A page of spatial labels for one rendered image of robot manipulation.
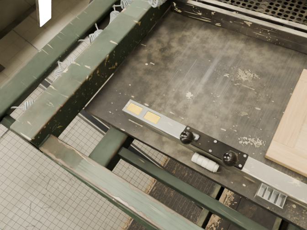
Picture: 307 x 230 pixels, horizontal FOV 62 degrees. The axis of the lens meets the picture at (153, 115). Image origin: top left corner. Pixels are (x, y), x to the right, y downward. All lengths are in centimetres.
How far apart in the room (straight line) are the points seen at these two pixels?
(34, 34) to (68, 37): 459
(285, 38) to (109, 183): 81
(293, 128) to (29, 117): 83
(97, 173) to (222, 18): 77
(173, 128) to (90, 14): 99
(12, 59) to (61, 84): 496
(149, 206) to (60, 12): 592
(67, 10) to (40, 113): 563
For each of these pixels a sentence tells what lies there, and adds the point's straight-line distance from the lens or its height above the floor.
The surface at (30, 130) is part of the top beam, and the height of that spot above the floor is 189.
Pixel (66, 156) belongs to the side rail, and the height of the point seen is 175.
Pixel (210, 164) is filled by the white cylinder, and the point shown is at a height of 141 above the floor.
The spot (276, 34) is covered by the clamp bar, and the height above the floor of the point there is 143.
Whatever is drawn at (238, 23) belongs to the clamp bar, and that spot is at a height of 156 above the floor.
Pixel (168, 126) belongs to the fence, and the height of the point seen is 156.
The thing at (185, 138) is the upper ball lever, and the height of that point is 155.
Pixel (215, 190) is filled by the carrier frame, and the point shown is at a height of 78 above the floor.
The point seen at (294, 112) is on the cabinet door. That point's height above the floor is 128.
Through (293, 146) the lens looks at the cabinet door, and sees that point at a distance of 87.
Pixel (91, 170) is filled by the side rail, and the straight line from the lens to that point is 79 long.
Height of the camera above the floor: 175
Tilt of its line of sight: 9 degrees down
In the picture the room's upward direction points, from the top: 51 degrees counter-clockwise
